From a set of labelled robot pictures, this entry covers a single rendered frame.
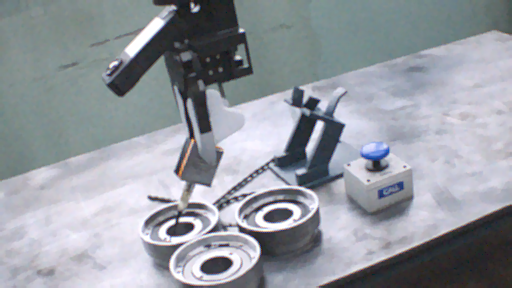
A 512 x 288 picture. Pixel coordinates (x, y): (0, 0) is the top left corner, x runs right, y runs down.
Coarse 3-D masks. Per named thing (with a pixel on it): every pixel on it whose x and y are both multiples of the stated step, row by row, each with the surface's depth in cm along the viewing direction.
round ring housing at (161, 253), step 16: (160, 208) 89; (176, 208) 90; (192, 208) 89; (208, 208) 88; (144, 224) 86; (192, 224) 87; (144, 240) 82; (176, 240) 83; (192, 240) 80; (160, 256) 81
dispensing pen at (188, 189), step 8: (184, 144) 80; (184, 152) 79; (184, 160) 79; (176, 168) 80; (192, 184) 80; (184, 192) 80; (192, 192) 81; (184, 200) 80; (184, 208) 81; (176, 216) 81; (176, 224) 82
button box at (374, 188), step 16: (368, 160) 88; (384, 160) 87; (400, 160) 87; (352, 176) 87; (368, 176) 85; (384, 176) 84; (400, 176) 85; (352, 192) 89; (368, 192) 84; (384, 192) 85; (400, 192) 86; (368, 208) 85; (384, 208) 86
